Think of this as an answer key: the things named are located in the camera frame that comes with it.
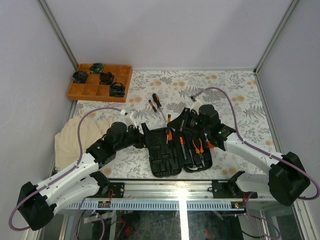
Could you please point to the wooden compartment tray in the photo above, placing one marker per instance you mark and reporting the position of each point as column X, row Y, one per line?
column 94, row 90

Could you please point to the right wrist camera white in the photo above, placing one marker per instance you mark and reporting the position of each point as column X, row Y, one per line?
column 196, row 104

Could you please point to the precision screwdriver orange black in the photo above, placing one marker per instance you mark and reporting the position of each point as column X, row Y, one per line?
column 167, row 129

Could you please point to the floral table cloth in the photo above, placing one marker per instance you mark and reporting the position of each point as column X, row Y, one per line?
column 174, row 89

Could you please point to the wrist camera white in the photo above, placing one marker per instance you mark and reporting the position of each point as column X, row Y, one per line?
column 196, row 104
column 130, row 117

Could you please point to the dark rolled fabric band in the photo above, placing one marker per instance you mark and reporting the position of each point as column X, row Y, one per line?
column 117, row 90

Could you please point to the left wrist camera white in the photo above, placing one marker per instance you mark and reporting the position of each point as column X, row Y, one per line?
column 130, row 117

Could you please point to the steel claw hammer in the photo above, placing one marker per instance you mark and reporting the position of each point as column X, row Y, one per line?
column 194, row 167

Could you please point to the black plastic tool case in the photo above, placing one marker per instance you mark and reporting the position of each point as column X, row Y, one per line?
column 169, row 161

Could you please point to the dark rolled band outside tray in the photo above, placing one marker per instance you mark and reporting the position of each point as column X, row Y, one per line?
column 80, row 77

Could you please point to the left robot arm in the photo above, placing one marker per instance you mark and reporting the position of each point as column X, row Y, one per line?
column 38, row 203

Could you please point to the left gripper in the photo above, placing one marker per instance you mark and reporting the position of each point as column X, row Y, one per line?
column 148, row 138

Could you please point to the cream cloth bag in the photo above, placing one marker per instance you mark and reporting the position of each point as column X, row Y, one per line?
column 66, row 143

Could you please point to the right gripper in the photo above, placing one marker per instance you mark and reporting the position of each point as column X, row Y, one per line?
column 179, row 123

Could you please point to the large black orange screwdriver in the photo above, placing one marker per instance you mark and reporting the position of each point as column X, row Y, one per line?
column 156, row 99

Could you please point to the dark rolled band centre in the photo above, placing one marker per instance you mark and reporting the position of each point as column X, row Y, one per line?
column 106, row 78

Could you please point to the small black orange screwdriver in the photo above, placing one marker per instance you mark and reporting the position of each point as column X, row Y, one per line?
column 154, row 108

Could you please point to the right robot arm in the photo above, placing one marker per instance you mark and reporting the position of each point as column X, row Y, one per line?
column 283, row 176

